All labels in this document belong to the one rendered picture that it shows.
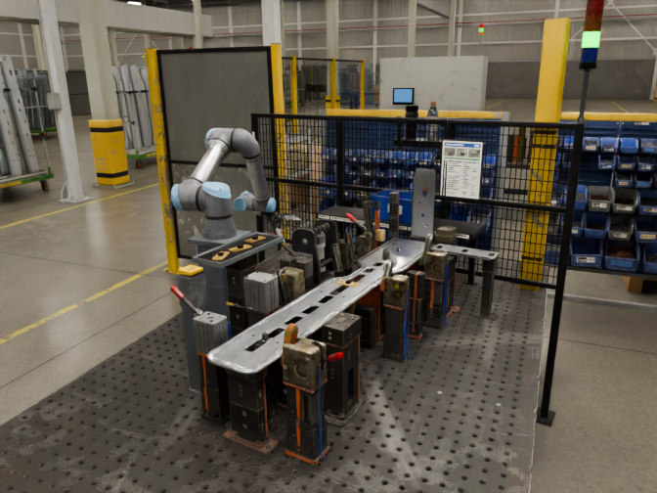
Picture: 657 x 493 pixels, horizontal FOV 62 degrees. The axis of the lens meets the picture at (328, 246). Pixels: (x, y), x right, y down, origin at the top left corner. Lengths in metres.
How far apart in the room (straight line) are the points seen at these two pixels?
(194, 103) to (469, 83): 5.04
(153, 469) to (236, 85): 3.41
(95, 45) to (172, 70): 4.83
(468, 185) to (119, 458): 2.02
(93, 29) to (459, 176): 7.67
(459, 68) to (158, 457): 7.78
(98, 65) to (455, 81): 5.56
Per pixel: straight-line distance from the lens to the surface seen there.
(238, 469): 1.71
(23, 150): 10.01
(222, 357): 1.64
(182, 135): 4.99
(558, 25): 2.82
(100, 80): 9.73
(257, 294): 1.89
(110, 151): 9.74
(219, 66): 4.70
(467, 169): 2.90
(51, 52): 8.87
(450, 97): 8.89
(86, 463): 1.86
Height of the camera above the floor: 1.78
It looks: 18 degrees down
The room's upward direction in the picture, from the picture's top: 1 degrees counter-clockwise
